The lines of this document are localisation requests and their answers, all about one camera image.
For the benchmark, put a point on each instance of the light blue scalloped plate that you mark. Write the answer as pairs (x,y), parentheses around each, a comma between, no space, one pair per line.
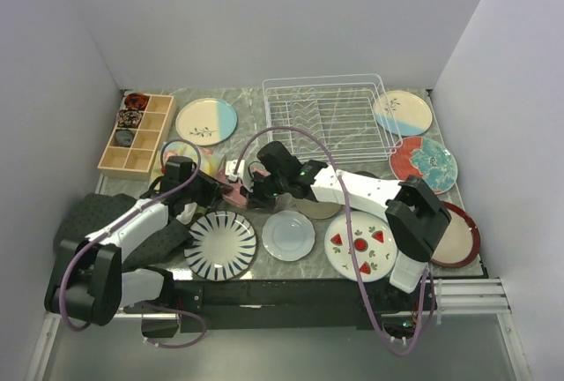
(288,236)

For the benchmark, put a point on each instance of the cream blue plate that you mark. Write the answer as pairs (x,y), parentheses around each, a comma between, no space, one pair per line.
(402,113)
(206,122)

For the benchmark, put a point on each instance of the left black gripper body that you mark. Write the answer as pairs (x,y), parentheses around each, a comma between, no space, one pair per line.
(204,190)

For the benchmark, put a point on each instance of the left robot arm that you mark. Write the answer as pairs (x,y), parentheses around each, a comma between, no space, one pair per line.
(88,282)

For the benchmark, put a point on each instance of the grey fabric item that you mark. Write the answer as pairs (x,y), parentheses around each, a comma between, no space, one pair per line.
(124,138)

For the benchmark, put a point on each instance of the red teal floral plate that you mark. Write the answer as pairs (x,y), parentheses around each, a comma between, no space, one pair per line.
(427,159)

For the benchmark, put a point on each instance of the white wire dish rack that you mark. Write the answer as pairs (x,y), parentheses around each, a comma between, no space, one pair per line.
(350,114)

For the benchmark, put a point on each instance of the wooden compartment box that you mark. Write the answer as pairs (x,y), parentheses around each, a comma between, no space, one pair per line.
(136,162)

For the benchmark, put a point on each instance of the blue striped white plate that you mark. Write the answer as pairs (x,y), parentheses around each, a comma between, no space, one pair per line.
(224,245)

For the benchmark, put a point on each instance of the cream blue plate left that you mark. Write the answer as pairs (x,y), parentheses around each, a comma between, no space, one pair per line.
(206,122)

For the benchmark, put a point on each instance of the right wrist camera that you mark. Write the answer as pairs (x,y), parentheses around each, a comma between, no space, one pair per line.
(235,170)

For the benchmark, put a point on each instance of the maroon rim beige plate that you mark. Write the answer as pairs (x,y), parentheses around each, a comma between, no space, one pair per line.
(461,241)

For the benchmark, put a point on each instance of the black table front beam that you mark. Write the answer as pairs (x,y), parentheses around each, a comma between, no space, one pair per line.
(269,304)

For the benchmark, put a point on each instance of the patterned brown fabric item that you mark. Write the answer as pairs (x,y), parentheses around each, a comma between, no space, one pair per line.
(129,118)

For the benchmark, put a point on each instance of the watermelon pattern plate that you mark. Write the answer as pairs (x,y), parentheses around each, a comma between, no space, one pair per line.
(372,244)

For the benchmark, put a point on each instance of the beige saucer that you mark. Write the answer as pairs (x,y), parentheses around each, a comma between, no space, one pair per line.
(317,210)

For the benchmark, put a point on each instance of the red black fabric item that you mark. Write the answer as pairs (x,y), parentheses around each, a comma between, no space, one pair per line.
(136,101)

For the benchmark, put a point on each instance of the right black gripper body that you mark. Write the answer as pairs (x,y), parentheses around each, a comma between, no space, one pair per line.
(264,189)

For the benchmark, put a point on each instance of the floral pastel cloth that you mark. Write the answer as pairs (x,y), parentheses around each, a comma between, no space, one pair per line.
(212,161)

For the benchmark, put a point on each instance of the dark dotted cloth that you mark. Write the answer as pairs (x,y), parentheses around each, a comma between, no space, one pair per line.
(145,232)

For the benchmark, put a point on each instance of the pink polka dot plate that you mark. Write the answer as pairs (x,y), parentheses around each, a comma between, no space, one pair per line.
(234,196)

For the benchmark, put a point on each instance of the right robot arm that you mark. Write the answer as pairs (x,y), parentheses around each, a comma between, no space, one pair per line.
(416,217)

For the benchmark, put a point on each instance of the cream blue plate right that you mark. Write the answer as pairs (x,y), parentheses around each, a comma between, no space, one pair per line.
(402,113)

